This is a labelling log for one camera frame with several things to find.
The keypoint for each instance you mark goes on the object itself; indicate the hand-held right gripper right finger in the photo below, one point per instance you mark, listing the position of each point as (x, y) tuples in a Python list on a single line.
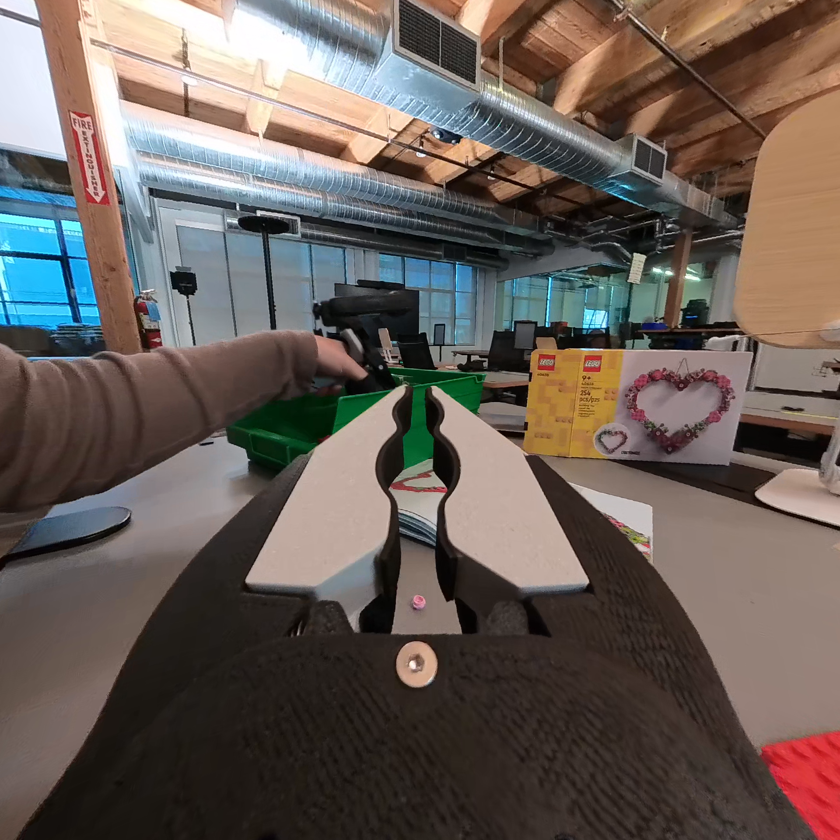
[(505, 518)]

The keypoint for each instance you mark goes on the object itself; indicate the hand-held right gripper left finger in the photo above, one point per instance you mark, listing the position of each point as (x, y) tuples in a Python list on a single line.
[(328, 512)]

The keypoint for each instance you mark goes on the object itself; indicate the green plastic bin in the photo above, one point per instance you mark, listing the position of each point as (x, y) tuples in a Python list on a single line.
[(295, 426)]

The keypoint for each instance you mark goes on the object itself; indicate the person's left forearm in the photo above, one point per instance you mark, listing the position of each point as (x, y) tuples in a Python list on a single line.
[(131, 413)]

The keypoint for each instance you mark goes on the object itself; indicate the lego instruction booklet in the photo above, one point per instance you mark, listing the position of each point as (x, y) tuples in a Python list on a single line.
[(420, 508)]

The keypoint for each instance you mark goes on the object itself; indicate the lego set box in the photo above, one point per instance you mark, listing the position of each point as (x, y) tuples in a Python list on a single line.
[(656, 407)]

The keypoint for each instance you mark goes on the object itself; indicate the person's left hand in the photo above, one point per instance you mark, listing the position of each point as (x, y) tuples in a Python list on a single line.
[(333, 359)]

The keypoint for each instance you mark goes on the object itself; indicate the black office chair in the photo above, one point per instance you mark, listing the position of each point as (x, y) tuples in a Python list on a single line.
[(417, 351), (505, 351)]

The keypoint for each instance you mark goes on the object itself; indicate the black floor lamp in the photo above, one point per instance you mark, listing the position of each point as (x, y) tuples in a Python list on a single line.
[(266, 262)]

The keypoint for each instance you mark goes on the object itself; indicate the small light on tripod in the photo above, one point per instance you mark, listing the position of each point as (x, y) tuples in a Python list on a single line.
[(184, 282)]

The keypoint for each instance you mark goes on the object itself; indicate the red fire extinguisher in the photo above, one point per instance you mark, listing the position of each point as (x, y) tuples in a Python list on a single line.
[(149, 325)]

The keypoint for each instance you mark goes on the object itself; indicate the black oval stand base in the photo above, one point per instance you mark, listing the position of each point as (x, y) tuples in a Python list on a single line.
[(72, 528)]

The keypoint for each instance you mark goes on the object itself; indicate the hanging paper sign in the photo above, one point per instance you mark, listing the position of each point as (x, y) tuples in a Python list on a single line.
[(636, 268)]

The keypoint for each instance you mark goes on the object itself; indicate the white lamp base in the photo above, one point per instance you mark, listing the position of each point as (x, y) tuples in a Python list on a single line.
[(797, 495)]

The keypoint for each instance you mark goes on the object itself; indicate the wooden panel desk lamp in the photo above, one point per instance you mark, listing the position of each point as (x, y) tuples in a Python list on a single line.
[(794, 236)]

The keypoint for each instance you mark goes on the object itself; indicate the silver spiral air duct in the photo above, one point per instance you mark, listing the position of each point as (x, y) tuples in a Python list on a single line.
[(315, 177), (525, 124)]

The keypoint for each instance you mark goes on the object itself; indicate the wooden support post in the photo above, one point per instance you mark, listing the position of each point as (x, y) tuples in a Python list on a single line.
[(85, 249)]

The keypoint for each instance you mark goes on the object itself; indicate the red and white wall sign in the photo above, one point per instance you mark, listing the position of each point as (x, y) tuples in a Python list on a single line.
[(88, 157)]

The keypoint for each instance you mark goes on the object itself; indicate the red lego heart frame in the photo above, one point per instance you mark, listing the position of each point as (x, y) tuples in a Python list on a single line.
[(810, 781)]

